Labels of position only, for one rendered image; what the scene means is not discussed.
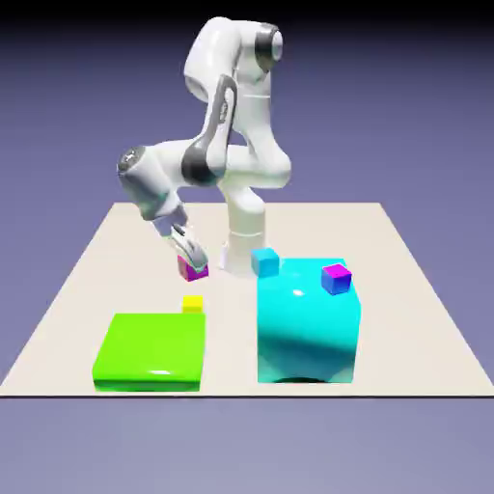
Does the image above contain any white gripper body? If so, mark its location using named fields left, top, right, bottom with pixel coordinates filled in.
left=168, top=223, right=209, bottom=272

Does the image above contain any small yellow cube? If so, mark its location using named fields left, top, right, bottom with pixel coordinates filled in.
left=181, top=294, right=205, bottom=315

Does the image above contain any small light blue cube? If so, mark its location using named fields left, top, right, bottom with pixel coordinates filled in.
left=250, top=247, right=281, bottom=278

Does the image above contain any small blue and magenta cube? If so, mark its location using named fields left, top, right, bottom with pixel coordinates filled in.
left=320, top=262, right=353, bottom=296

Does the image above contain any large green box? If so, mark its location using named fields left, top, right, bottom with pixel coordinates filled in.
left=92, top=312, right=207, bottom=393

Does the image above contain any large cyan box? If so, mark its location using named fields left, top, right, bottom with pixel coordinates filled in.
left=256, top=257, right=362, bottom=385

